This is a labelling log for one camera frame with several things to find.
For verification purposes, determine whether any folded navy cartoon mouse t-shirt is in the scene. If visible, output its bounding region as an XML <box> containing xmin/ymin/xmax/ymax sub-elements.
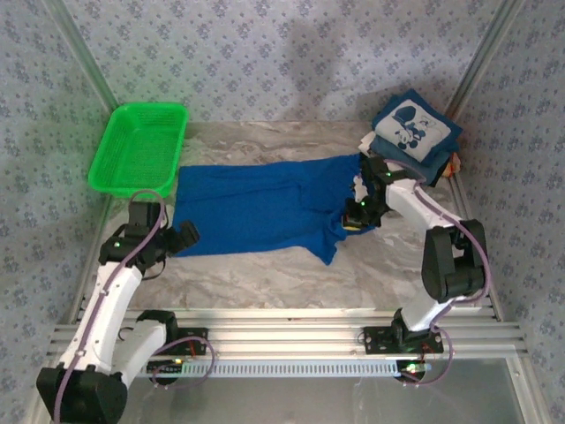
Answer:
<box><xmin>372</xmin><ymin>89</ymin><xmax>463</xmax><ymax>165</ymax></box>

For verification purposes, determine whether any grey slotted cable duct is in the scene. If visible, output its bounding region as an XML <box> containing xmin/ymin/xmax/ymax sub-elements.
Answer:
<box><xmin>136</xmin><ymin>358</ymin><xmax>436</xmax><ymax>380</ymax></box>

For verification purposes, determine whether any folded white black t-shirt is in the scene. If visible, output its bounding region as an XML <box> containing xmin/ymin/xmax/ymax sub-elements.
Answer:
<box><xmin>356</xmin><ymin>132</ymin><xmax>385</xmax><ymax>164</ymax></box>

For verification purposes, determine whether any green plastic basket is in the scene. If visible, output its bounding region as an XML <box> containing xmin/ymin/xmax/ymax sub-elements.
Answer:
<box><xmin>87</xmin><ymin>102</ymin><xmax>190</xmax><ymax>200</ymax></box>

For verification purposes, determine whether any black controller board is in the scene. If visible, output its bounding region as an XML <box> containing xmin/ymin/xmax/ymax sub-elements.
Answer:
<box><xmin>395</xmin><ymin>360</ymin><xmax>433</xmax><ymax>384</ymax></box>
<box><xmin>147</xmin><ymin>360</ymin><xmax>185</xmax><ymax>384</ymax></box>

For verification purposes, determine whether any folded slate blue t-shirt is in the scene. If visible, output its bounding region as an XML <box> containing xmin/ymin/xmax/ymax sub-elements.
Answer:
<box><xmin>369</xmin><ymin>134</ymin><xmax>445</xmax><ymax>185</ymax></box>

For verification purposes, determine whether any aluminium frame post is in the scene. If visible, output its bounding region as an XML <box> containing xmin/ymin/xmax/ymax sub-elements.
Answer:
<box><xmin>443</xmin><ymin>0</ymin><xmax>529</xmax><ymax>118</ymax></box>
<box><xmin>43</xmin><ymin>0</ymin><xmax>123</xmax><ymax>111</ymax></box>

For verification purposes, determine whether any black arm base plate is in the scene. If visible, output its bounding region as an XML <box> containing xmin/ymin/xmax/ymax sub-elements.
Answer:
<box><xmin>145</xmin><ymin>327</ymin><xmax>209</xmax><ymax>357</ymax></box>
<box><xmin>361</xmin><ymin>325</ymin><xmax>445</xmax><ymax>354</ymax></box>

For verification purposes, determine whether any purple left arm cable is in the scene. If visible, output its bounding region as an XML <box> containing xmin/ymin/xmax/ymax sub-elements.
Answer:
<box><xmin>52</xmin><ymin>189</ymin><xmax>215</xmax><ymax>424</ymax></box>

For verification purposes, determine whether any folded dark navy t-shirt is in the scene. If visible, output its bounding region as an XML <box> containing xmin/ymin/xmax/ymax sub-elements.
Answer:
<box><xmin>417</xmin><ymin>165</ymin><xmax>448</xmax><ymax>189</ymax></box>

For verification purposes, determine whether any royal blue printed t-shirt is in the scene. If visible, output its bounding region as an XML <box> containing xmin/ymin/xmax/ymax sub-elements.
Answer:
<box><xmin>169</xmin><ymin>152</ymin><xmax>376</xmax><ymax>267</ymax></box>

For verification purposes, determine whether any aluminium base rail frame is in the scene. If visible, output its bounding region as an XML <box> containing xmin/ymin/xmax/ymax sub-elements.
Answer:
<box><xmin>46</xmin><ymin>307</ymin><xmax>529</xmax><ymax>360</ymax></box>

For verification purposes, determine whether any folded red orange t-shirt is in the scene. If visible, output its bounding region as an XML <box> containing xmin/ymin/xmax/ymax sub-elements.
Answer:
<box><xmin>443</xmin><ymin>152</ymin><xmax>463</xmax><ymax>180</ymax></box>

